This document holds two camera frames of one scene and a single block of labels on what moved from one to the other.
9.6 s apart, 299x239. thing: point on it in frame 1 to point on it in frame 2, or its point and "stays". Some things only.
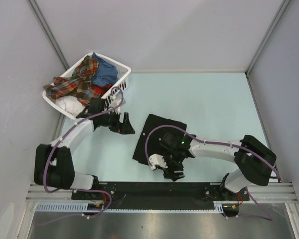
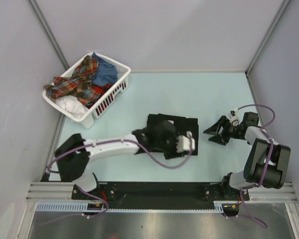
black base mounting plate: [157, 194] stays
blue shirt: [105, 72] stays
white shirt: [71, 104] stays
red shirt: [102, 89] stays
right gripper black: [169, 172] to [221, 138]
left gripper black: [124, 128] to [173, 152]
